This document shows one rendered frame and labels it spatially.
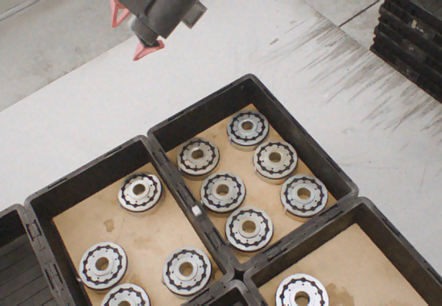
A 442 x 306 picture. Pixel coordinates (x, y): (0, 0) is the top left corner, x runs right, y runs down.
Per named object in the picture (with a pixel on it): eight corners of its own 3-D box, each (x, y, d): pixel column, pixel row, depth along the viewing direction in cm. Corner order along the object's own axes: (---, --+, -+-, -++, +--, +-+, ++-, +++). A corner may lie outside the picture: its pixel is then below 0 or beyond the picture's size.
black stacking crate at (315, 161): (156, 157, 117) (145, 133, 107) (253, 101, 123) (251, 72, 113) (242, 290, 98) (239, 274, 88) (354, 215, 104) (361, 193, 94)
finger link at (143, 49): (128, 70, 105) (148, 42, 99) (112, 44, 106) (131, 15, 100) (150, 67, 110) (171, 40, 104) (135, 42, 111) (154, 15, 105)
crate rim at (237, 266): (146, 136, 109) (143, 131, 107) (252, 77, 115) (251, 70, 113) (240, 278, 90) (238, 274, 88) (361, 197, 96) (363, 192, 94)
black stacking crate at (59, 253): (45, 221, 111) (23, 200, 101) (154, 159, 117) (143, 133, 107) (115, 377, 92) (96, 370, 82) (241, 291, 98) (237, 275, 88)
